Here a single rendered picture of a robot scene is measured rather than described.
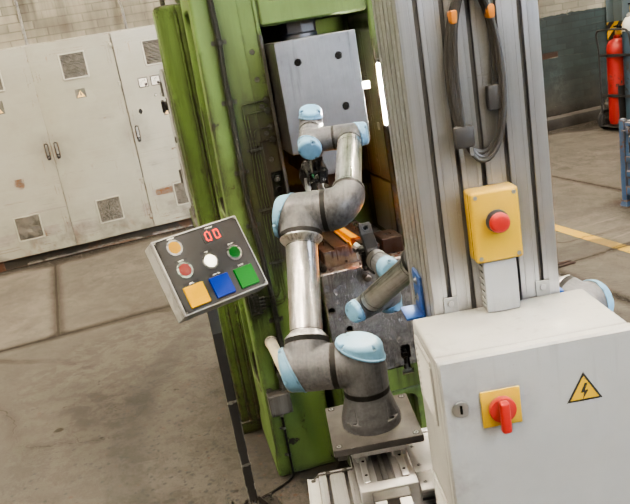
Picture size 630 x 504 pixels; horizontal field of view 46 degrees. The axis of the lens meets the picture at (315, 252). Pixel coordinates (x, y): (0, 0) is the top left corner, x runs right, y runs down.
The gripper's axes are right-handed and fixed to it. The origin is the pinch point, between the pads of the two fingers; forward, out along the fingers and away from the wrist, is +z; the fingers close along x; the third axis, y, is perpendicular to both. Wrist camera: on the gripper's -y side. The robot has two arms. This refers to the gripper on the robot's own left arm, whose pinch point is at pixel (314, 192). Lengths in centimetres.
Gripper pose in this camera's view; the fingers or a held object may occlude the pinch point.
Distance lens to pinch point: 263.8
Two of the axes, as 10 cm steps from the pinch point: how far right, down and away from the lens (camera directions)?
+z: 0.5, 7.3, 6.8
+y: 2.8, 6.4, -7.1
